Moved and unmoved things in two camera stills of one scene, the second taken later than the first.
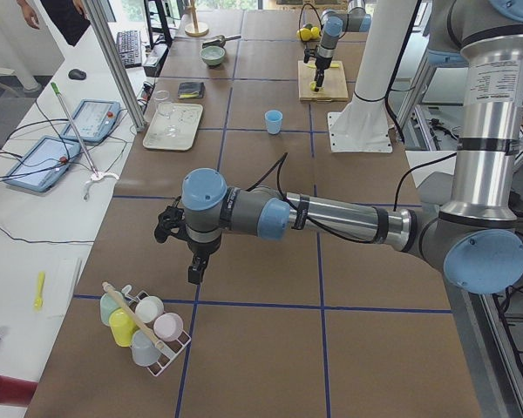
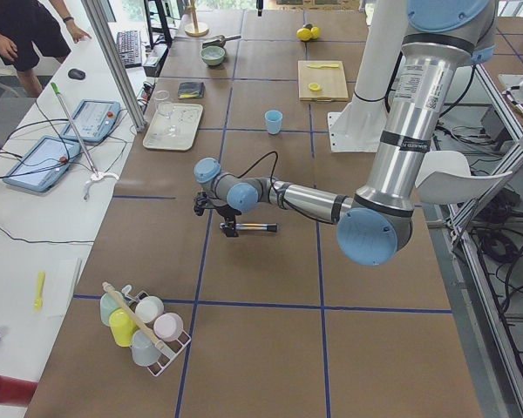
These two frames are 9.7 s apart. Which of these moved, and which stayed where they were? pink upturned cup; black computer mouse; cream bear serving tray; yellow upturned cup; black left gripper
Moved: black left gripper
Stayed: pink upturned cup; black computer mouse; yellow upturned cup; cream bear serving tray
